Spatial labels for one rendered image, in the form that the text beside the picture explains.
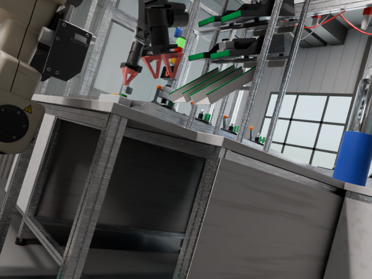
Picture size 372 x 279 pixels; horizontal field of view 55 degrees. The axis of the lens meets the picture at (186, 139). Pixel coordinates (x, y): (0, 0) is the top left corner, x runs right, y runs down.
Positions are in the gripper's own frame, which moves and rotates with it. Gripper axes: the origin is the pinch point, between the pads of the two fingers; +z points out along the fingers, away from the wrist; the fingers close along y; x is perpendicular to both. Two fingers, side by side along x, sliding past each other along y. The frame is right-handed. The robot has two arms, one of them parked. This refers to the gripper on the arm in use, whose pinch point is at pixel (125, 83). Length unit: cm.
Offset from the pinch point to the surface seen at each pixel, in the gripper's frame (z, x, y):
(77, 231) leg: 54, 31, -60
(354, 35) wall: -213, -364, 108
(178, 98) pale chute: 1.1, -15.1, -22.2
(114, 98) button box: 8.5, 2.7, 0.6
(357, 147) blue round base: -4, -94, -66
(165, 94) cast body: -2.1, -20.5, -3.5
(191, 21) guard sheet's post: -51, -35, 15
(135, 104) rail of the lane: 8.3, -4.2, -6.6
